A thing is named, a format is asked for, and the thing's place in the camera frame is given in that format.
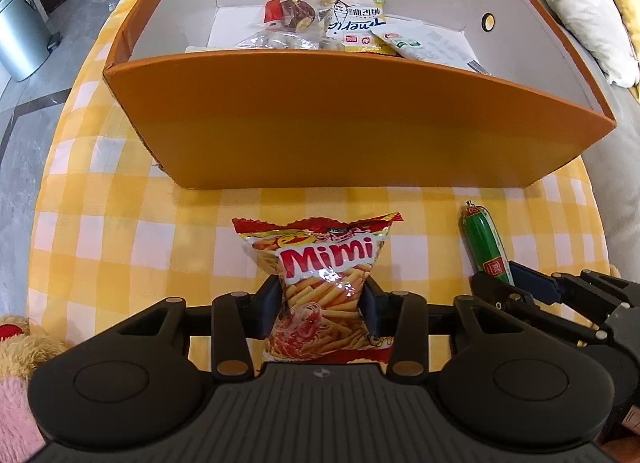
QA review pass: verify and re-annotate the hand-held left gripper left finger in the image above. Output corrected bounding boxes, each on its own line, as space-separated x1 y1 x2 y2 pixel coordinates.
112 274 283 378

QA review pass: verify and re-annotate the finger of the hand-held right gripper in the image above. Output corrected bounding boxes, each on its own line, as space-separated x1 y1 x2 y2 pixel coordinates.
470 270 603 345
507 259 640 317

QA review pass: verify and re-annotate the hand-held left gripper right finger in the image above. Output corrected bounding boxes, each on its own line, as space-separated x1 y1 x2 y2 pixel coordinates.
360 277 528 378

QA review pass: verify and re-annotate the green sausage stick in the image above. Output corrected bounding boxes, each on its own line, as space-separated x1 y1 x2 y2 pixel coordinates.
460 200 516 286

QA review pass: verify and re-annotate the red fries snack packet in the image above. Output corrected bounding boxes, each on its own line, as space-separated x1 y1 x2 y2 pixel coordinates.
231 212 403 369

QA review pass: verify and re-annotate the orange cardboard box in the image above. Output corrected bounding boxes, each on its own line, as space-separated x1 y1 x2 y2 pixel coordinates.
102 0 617 190

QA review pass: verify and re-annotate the long white snack packet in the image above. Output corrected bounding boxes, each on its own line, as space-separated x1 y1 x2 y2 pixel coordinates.
370 23 493 75

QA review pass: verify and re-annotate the clear pastry packet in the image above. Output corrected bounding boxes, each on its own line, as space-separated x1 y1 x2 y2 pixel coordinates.
235 28 341 51

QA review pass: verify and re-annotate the yellow and white snack packet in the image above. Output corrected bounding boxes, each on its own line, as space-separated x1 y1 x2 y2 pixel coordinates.
320 0 388 51

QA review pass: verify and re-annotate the brown cake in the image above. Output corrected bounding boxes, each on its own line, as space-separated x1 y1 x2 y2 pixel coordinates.
262 0 326 34

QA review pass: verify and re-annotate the grey sofa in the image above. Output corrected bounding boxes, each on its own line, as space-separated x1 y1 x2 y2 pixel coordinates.
500 0 640 274

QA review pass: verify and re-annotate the yellow checkered tablecloth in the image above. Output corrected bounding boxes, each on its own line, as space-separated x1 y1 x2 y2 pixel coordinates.
27 0 613 374

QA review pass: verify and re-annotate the yellow fuzzy plush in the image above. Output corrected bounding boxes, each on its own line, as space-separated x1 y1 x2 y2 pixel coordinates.
0 315 68 384

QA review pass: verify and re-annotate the cream pillow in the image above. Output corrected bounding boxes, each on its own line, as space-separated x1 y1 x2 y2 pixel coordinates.
506 0 640 89

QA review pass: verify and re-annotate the pink fuzzy cloth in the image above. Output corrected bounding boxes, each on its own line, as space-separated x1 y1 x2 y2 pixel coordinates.
0 375 46 461

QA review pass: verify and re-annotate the silver trash can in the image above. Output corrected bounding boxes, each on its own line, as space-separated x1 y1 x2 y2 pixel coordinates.
0 0 53 83

